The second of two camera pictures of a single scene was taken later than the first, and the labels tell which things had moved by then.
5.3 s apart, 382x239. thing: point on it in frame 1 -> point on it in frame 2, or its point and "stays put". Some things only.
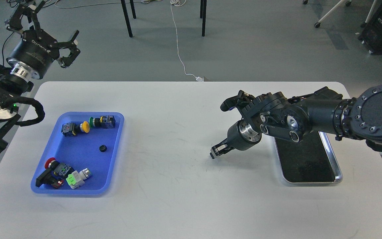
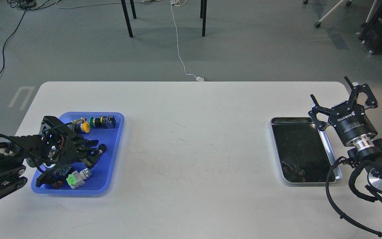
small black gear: [102, 148] stays put
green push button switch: [105, 122] stays put
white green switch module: [75, 179] stays put
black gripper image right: [241, 135] -> [351, 122]
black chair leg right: [203, 10] stays put
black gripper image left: [31, 56] -> [63, 152]
